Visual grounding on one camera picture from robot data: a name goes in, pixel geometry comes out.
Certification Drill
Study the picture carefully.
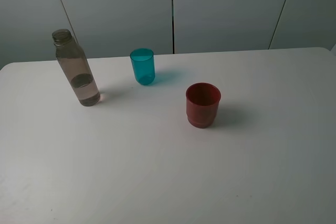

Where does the teal translucent plastic cup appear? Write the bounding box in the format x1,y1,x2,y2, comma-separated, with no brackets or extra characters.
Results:
130,48,155,86

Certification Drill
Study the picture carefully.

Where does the clear brown plastic bottle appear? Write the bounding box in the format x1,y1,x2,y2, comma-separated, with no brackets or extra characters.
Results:
52,29,100,106

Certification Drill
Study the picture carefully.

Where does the red plastic cup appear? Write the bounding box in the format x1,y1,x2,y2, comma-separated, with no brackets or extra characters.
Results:
186,82,221,129

